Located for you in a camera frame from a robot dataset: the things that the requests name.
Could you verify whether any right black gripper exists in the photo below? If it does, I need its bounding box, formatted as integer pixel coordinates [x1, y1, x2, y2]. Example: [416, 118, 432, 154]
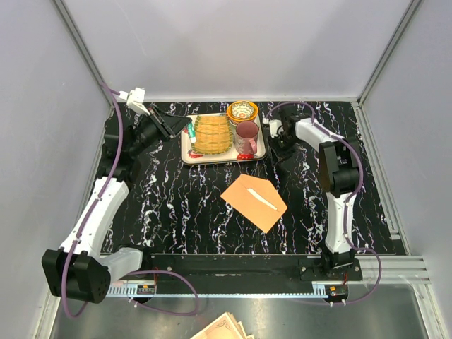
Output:
[266, 133, 299, 167]

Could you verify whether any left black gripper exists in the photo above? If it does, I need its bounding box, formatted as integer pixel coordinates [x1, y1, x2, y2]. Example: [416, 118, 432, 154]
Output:
[128, 105, 191, 157]

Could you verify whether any green white glue stick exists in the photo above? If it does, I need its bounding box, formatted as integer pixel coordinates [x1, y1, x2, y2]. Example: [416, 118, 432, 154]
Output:
[187, 122, 197, 143]

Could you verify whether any ornate bordered letter paper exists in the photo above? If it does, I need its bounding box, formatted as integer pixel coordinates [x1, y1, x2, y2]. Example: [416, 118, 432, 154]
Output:
[247, 188, 278, 210]

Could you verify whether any brown paper envelope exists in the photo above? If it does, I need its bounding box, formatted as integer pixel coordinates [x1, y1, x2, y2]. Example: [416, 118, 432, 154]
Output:
[220, 174, 287, 233]

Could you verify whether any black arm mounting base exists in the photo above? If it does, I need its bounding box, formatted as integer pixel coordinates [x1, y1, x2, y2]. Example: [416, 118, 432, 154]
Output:
[141, 254, 363, 283]

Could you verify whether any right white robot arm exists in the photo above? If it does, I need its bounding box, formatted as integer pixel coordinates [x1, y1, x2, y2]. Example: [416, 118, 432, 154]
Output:
[264, 102, 364, 280]

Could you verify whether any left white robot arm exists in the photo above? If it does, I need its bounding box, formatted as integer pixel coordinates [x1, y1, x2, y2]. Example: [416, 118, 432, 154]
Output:
[42, 107, 191, 304]

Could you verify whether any white strawberry tray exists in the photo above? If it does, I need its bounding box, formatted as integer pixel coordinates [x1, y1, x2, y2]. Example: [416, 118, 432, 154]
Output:
[181, 113, 266, 165]

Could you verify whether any yellow woven bamboo basket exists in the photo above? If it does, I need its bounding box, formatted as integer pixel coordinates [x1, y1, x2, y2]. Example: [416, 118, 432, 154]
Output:
[192, 115, 232, 155]

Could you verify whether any yellow patterned bowl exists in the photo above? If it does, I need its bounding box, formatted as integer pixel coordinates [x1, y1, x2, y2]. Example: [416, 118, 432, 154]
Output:
[227, 100, 258, 122]

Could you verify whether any stack of spare letters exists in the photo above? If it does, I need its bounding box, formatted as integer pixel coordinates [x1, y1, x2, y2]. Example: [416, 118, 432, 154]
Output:
[192, 312, 255, 339]

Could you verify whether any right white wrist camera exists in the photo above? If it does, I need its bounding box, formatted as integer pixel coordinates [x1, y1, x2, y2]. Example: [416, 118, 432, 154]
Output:
[262, 118, 283, 138]

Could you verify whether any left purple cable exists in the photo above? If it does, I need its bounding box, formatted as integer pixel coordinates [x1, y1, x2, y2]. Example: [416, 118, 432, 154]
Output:
[63, 81, 201, 319]

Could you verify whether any purple cable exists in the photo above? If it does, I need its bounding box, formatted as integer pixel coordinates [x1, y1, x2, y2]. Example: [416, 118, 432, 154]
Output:
[63, 81, 201, 319]
[264, 101, 382, 307]

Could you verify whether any slotted cable duct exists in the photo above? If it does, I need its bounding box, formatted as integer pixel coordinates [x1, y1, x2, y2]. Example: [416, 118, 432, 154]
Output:
[107, 277, 345, 299]

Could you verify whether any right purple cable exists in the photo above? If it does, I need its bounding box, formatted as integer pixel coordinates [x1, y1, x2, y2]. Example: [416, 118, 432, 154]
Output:
[264, 101, 382, 307]

